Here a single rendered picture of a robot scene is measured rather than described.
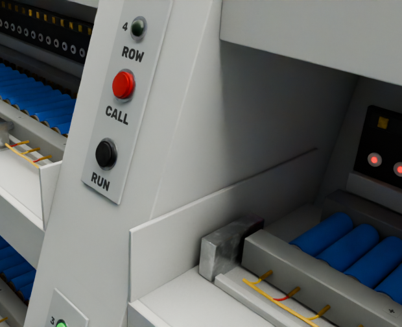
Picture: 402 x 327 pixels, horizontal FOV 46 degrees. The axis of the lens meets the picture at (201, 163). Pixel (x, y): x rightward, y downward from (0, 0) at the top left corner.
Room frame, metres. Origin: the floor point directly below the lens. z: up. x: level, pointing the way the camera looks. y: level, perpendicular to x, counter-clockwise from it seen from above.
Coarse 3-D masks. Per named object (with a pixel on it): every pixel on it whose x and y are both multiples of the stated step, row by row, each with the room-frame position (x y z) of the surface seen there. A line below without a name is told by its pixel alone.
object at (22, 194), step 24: (24, 48) 0.70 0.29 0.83; (72, 72) 0.62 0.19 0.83; (0, 168) 0.40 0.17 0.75; (24, 168) 0.40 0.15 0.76; (48, 168) 0.31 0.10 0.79; (0, 192) 0.36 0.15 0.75; (24, 192) 0.36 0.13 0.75; (48, 192) 0.31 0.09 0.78; (0, 216) 0.37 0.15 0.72; (24, 216) 0.33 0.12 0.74; (48, 216) 0.31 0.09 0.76; (24, 240) 0.34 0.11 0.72
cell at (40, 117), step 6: (60, 108) 0.50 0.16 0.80; (66, 108) 0.50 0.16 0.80; (72, 108) 0.51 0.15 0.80; (36, 114) 0.48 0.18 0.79; (42, 114) 0.48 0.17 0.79; (48, 114) 0.49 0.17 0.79; (54, 114) 0.49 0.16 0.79; (60, 114) 0.49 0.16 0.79; (66, 114) 0.50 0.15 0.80; (42, 120) 0.48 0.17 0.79
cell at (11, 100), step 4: (40, 92) 0.55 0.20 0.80; (44, 92) 0.55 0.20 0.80; (48, 92) 0.55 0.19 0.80; (52, 92) 0.56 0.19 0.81; (56, 92) 0.56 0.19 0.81; (60, 92) 0.56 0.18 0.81; (16, 96) 0.53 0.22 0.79; (20, 96) 0.53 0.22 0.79; (24, 96) 0.53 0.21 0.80; (28, 96) 0.53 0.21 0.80; (32, 96) 0.54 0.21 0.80; (36, 96) 0.54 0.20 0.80; (40, 96) 0.54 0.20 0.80; (44, 96) 0.55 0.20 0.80; (48, 96) 0.55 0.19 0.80; (8, 100) 0.52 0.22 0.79; (12, 100) 0.52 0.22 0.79; (16, 100) 0.52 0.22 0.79; (20, 100) 0.52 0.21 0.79; (24, 100) 0.53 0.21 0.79; (28, 100) 0.53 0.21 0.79
